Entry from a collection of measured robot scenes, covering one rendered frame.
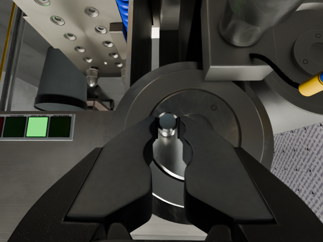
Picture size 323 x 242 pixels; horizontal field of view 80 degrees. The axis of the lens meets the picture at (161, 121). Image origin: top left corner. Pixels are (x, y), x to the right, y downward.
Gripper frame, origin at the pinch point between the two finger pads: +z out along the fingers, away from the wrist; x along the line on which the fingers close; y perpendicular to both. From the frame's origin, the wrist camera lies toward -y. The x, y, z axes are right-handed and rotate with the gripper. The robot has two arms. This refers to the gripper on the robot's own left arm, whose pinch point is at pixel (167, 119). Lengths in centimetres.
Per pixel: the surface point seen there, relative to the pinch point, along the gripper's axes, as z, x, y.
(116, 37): 27.1, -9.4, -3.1
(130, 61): 8.6, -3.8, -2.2
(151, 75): 7.0, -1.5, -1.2
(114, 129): 3.6, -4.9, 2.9
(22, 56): 234, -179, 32
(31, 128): 31, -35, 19
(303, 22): 9.7, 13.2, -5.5
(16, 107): 233, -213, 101
